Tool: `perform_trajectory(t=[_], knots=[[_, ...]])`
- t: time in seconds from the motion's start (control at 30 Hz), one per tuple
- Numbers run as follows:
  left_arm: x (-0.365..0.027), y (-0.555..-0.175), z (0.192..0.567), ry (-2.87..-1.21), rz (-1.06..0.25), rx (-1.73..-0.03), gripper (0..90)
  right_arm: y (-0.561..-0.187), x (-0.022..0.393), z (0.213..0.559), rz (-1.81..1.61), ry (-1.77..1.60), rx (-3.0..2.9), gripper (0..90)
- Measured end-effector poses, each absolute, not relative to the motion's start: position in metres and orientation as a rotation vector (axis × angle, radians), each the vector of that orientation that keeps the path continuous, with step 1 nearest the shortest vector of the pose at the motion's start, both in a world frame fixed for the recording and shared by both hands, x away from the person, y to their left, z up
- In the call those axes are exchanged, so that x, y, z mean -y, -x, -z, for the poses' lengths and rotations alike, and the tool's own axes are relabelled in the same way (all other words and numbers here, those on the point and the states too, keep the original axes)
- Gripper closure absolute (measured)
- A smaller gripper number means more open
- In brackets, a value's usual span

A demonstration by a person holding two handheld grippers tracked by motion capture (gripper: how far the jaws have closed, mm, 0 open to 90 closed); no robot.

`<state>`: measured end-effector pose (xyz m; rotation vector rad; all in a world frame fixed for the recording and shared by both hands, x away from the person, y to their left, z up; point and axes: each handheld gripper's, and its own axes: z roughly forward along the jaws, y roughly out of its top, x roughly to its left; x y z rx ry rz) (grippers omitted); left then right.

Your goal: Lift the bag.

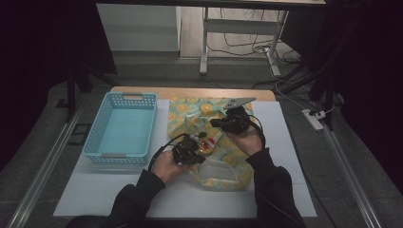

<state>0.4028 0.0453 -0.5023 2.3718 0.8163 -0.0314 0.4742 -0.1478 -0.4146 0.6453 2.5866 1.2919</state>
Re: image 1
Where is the tangle of black floor cables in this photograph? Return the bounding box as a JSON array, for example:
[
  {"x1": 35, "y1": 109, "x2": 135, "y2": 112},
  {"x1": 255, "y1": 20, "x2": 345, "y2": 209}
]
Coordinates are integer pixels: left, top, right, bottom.
[{"x1": 206, "y1": 9, "x2": 302, "y2": 66}]

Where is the person's right hand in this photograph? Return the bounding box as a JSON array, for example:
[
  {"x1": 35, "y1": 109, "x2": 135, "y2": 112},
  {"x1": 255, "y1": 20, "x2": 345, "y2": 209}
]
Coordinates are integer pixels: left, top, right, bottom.
[{"x1": 225, "y1": 124, "x2": 264, "y2": 157}]

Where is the orange print cloth bag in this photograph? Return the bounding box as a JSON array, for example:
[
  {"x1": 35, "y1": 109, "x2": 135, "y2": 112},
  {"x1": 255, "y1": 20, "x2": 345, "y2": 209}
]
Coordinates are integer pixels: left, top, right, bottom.
[{"x1": 166, "y1": 94, "x2": 257, "y2": 193}]

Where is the hand-held gripper cable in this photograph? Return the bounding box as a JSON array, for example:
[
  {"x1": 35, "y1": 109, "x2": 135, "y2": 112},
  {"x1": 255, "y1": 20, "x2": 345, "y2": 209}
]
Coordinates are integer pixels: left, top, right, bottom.
[
  {"x1": 147, "y1": 132, "x2": 188, "y2": 172},
  {"x1": 249, "y1": 113, "x2": 267, "y2": 148}
]

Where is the aluminium rail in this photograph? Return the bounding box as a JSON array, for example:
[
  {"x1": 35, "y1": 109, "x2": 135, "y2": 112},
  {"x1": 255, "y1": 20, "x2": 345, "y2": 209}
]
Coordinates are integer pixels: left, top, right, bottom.
[
  {"x1": 6, "y1": 104, "x2": 84, "y2": 228},
  {"x1": 321, "y1": 126, "x2": 385, "y2": 228}
]

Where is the white power strip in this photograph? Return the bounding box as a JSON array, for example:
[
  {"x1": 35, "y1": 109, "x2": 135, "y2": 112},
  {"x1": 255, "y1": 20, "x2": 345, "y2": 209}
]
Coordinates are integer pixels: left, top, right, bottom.
[{"x1": 300, "y1": 108, "x2": 327, "y2": 132}]

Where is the white floor cable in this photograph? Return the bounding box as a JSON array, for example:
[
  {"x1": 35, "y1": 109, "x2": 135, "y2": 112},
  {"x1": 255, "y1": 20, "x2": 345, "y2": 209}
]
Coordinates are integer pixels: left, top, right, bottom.
[{"x1": 269, "y1": 61, "x2": 336, "y2": 117}]

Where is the light blue plastic basket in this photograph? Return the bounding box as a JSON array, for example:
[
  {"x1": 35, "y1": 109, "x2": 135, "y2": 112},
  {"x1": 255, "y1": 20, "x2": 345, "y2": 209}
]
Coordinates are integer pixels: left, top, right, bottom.
[{"x1": 82, "y1": 91, "x2": 159, "y2": 166}]

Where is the right hand-held gripper cable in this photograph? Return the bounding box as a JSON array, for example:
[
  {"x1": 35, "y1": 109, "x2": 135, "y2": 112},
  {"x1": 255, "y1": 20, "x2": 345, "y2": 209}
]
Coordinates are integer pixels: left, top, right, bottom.
[{"x1": 249, "y1": 113, "x2": 267, "y2": 148}]

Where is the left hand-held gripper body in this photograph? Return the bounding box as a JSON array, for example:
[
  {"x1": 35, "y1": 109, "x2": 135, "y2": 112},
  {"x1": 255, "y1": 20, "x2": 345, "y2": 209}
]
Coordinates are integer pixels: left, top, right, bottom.
[{"x1": 171, "y1": 133, "x2": 207, "y2": 166}]

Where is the black metal stand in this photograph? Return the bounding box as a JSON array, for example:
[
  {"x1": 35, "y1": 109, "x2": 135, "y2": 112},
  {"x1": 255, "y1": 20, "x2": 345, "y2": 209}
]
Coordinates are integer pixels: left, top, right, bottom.
[
  {"x1": 278, "y1": 60, "x2": 347, "y2": 131},
  {"x1": 55, "y1": 61, "x2": 110, "y2": 124}
]

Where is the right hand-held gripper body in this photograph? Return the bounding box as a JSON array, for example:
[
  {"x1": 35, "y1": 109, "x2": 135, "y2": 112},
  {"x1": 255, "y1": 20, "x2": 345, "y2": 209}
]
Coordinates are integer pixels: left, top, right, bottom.
[{"x1": 221, "y1": 96, "x2": 258, "y2": 134}]

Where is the white desk with metal legs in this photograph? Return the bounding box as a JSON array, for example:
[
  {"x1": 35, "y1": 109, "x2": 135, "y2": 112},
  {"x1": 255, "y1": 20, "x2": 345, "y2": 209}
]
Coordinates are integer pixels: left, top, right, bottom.
[{"x1": 199, "y1": 0, "x2": 327, "y2": 78}]

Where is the black floor bracket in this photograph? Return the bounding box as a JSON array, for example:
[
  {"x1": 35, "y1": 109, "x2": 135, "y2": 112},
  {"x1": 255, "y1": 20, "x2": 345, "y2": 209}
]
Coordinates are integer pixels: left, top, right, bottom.
[{"x1": 67, "y1": 123, "x2": 93, "y2": 146}]

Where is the white tube with red cap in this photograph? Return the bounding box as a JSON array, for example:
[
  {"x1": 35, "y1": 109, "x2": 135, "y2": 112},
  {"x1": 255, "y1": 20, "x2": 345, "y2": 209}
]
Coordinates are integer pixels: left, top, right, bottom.
[{"x1": 201, "y1": 138, "x2": 221, "y2": 152}]

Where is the grey cabinet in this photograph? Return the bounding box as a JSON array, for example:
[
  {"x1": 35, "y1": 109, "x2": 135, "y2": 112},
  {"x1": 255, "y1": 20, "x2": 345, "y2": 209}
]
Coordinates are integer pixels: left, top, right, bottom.
[{"x1": 95, "y1": 3, "x2": 182, "y2": 53}]

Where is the white table mat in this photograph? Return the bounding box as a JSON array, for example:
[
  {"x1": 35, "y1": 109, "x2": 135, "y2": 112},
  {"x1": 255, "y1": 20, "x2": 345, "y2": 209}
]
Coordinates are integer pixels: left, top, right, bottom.
[{"x1": 52, "y1": 99, "x2": 318, "y2": 219}]

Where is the left hand-held gripper cable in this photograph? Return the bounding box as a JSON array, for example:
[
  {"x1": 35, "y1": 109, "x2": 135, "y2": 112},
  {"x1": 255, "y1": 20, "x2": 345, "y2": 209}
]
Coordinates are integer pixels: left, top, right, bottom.
[{"x1": 147, "y1": 132, "x2": 188, "y2": 172}]

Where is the person's left hand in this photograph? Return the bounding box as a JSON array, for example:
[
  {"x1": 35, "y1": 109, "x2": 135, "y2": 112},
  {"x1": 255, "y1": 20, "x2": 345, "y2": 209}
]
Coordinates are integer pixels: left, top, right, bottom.
[{"x1": 151, "y1": 150, "x2": 191, "y2": 184}]

